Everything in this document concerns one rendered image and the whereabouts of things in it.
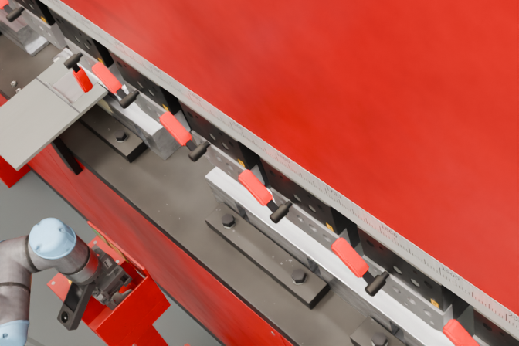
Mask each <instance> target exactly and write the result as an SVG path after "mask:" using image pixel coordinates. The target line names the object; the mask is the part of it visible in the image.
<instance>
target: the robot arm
mask: <svg viewBox="0 0 519 346"><path fill-rule="evenodd" d="M97 254H99V256H98V255H97ZM50 268H55V269H56V270H58V271H59V272H60V273H61V274H62V275H64V277H65V278H67V279H68V280H70V281H71V282H72V283H71V284H70V288H69V290H68V292H67V294H66V297H65V300H64V301H63V305H62V306H61V309H60V311H59V314H58V317H57V320H58V321H59V322H60V323H61V324H62V325H63V326H64V327H65V328H66V329H67V330H68V331H73V330H76V329H77V328H78V326H79V324H80V321H81V319H82V316H83V314H84V311H85V310H86V308H87V304H88V302H89V300H90V297H91V295H93V297H94V298H96V299H97V300H98V301H99V302H101V303H102V304H103V305H105V304H106V305H107V306H108V307H109V308H110V309H111V310H114V309H115V308H116V307H117V306H118V305H119V304H120V303H121V302H122V301H123V300H124V299H125V298H126V297H127V296H128V295H129V294H130V293H131V292H132V291H133V290H131V289H129V290H127V291H126V292H124V293H119V290H120V289H121V287H122V286H123V285H124V286H125V287H126V286H127V285H128V284H129V283H130V282H131V281H132V280H133V278H132V277H131V276H130V275H129V274H128V273H127V272H125V271H124V268H123V267H122V266H121V265H118V264H117V263H116V262H115V261H114V259H113V258H112V257H111V256H110V255H109V254H106V253H105V252H104V251H103V250H102V249H101V248H100V247H99V246H98V245H97V244H95V245H94V246H93V247H92V248H90V247H89V246H88V245H87V244H86V243H85V242H84V241H83V240H82V239H81V238H80V237H79V236H78V235H77V234H76V233H75V232H74V231H73V229H72V228H71V227H69V226H68V225H67V224H65V223H63V222H62V221H61V220H59V219H56V218H47V219H43V220H41V222H39V223H38V224H36V225H35V226H34V227H33V228H32V230H31V232H30V234H28V235H25V236H20V237H17V238H14V239H9V240H2V241H0V346H24V345H25V343H26V341H27V335H28V328H29V323H30V322H29V307H30V293H31V283H32V274H33V273H38V272H40V271H43V270H47V269H50Z"/></svg>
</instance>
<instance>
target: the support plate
mask: <svg viewBox="0 0 519 346"><path fill-rule="evenodd" d="M65 61H66V59H65V58H63V57H60V58H59V59H58V60H57V61H55V62H54V64H53V65H51V66H50V67H49V68H48V69H46V70H45V71H44V72H42V73H41V74H40V75H39V76H37V78H38V79H40V80H41V81H42V82H44V84H45V85H47V84H46V82H47V83H50V86H52V85H53V84H54V83H56V82H57V81H58V80H60V79H61V78H62V77H63V76H65V75H66V74H67V73H68V72H69V71H70V70H71V69H72V68H71V69H70V70H68V69H67V68H66V67H65V66H64V64H63V63H64V62H65ZM107 94H108V91H107V90H106V89H105V88H103V87H102V86H101V85H100V84H99V83H96V84H95V85H94V86H93V89H91V90H90V91H89V92H88V93H85V94H84V95H82V96H81V97H80V98H79V99H78V100H76V101H75V102H74V103H73V104H71V105H72V106H73V107H75V108H76V109H77V110H78V111H79V112H80V114H79V113H78V112H76V111H75V110H74V109H73V108H72V107H71V106H69V105H68V104H67V103H65V102H64V101H63V100H62V99H60V98H59V97H58V96H57V95H55V94H54V93H53V92H52V91H51V90H49V89H48V88H47V87H46V86H44V85H43V84H42V83H40V82H39V81H38V80H37V79H34V80H33V81H32V82H31V83H29V84H28V85H27V86H25V87H24V88H23V89H22V90H20V91H19V92H18V93H17V94H16V95H15V96H14V97H13V98H11V99H10V100H9V101H7V102H6V103H5V104H4V105H2V106H1V107H0V155H1V156H2V157H3V158H4V159H5V160H6V161H7V162H8V163H9V164H10V165H11V166H12V167H13V168H14V169H15V170H16V171H18V170H19V169H20V168H22V167H23V166H24V165H25V164H26V163H28V162H29V161H30V160H31V159H32V158H34V157H35V156H36V155H37V154H38V153H39V152H40V151H41V150H42V149H43V148H45V147H46V146H47V145H48V144H50V143H51V142H52V141H53V140H54V139H56V138H57V137H58V136H59V135H60V134H61V133H62V132H64V131H65V129H67V128H68V127H69V126H70V125H71V124H73V123H74V122H75V121H76V120H78V119H79V118H80V117H81V116H82V115H84V114H85V113H86V112H87V111H88V110H89V109H90V108H91V107H92V106H93V105H95V104H96V103H97V102H98V101H99V100H101V99H102V98H103V97H104V96H106V95H107Z"/></svg>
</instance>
